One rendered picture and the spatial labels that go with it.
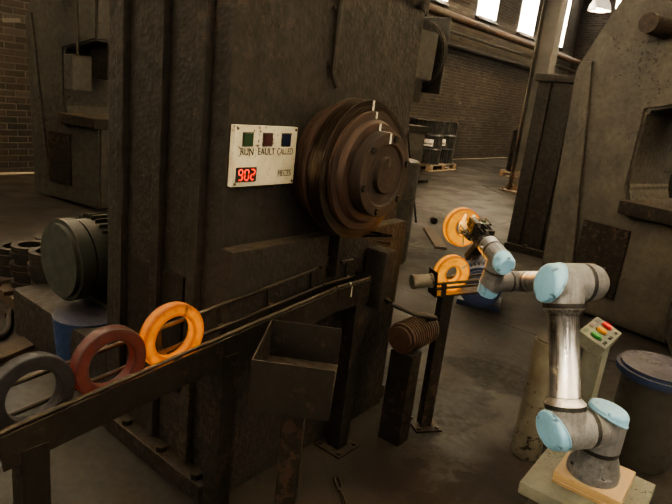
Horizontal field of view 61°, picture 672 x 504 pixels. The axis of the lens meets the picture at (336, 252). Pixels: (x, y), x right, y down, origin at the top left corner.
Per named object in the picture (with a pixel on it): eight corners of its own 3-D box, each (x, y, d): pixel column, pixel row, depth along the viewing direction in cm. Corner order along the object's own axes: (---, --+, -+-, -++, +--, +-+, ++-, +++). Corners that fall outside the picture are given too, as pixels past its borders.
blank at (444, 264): (441, 296, 238) (445, 299, 235) (426, 267, 231) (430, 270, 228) (471, 276, 240) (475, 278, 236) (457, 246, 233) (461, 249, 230)
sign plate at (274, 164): (227, 186, 168) (230, 124, 164) (288, 182, 188) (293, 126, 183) (232, 187, 167) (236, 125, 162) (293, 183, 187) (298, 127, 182)
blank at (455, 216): (443, 207, 224) (447, 209, 221) (478, 206, 228) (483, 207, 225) (441, 246, 228) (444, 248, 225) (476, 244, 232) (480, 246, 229)
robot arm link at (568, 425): (603, 454, 162) (598, 261, 165) (559, 458, 158) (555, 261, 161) (574, 443, 173) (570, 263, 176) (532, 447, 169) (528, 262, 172)
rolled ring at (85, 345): (141, 316, 140) (134, 311, 142) (67, 348, 128) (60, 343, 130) (152, 378, 148) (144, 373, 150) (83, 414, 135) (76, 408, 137)
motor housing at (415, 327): (370, 437, 238) (387, 318, 224) (399, 418, 255) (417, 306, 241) (396, 452, 230) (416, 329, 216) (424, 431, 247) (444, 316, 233)
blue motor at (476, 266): (452, 309, 400) (460, 262, 391) (462, 287, 452) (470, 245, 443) (497, 319, 391) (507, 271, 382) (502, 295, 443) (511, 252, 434)
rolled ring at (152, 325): (135, 327, 141) (128, 322, 143) (154, 383, 150) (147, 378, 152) (196, 292, 153) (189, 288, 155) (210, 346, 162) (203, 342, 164)
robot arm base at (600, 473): (626, 475, 174) (635, 448, 172) (607, 496, 164) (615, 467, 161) (578, 450, 185) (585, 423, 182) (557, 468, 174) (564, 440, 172)
